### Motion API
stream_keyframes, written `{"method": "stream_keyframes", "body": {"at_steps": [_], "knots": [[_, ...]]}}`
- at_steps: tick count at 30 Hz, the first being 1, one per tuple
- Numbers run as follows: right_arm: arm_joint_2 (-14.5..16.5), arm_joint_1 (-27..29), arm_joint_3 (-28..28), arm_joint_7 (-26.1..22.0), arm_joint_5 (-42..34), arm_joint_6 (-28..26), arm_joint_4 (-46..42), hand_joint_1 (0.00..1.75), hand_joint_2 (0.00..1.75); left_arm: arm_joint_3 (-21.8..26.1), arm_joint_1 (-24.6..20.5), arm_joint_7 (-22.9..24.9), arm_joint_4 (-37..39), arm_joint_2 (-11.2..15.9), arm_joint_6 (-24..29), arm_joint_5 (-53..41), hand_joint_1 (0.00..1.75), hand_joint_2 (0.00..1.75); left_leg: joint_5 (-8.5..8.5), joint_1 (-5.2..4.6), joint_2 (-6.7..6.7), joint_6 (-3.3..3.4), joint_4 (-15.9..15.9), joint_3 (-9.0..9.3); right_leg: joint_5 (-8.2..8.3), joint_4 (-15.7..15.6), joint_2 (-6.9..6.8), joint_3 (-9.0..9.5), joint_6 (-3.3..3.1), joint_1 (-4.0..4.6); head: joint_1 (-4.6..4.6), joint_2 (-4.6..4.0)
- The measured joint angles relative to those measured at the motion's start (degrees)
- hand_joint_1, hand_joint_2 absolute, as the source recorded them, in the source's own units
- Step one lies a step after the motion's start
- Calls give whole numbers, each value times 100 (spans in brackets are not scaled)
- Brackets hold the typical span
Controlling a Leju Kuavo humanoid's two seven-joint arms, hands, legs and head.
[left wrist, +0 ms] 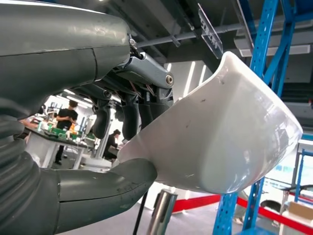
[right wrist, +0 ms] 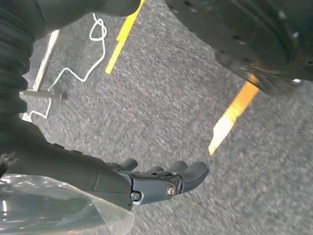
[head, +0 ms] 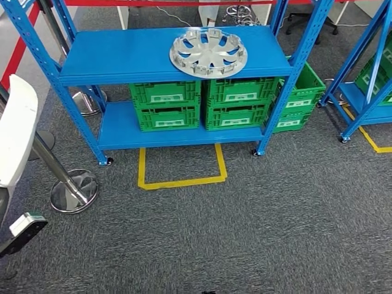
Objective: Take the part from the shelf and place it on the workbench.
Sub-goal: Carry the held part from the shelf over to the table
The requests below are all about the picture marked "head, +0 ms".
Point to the white curved plastic part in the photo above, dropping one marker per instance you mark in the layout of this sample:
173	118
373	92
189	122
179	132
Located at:
16	130

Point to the blue metal shelf rack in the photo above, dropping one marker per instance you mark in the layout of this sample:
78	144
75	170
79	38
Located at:
376	115
137	52

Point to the chrome stool black seat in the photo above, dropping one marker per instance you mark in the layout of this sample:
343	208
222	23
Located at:
239	14

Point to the black office chair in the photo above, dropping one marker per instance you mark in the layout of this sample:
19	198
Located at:
309	24

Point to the yellow floor tape outline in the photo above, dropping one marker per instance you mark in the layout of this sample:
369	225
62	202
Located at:
141	170
370	141

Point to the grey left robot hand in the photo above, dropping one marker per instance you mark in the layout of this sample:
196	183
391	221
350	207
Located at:
3	203

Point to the grey wheel hubcap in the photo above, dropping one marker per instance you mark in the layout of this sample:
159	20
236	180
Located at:
208	52

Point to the chrome stanchion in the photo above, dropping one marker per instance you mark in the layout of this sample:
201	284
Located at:
332	87
88	103
75	192

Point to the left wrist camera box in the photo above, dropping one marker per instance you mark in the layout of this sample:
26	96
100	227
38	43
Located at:
27	223

